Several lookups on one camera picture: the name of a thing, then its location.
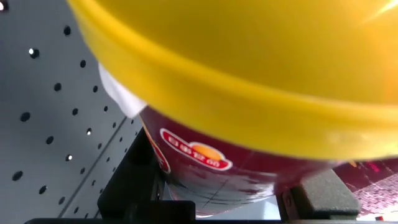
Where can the dark red pack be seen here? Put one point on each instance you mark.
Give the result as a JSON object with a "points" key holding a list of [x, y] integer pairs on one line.
{"points": [[370, 183]]}

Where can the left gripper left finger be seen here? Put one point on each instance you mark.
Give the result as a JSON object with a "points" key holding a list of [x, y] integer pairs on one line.
{"points": [[130, 183]]}

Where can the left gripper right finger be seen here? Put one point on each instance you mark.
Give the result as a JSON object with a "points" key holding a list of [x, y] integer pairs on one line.
{"points": [[320, 196]]}

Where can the red cup with yellow lid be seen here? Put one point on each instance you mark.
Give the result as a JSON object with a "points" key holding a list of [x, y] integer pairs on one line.
{"points": [[236, 77]]}

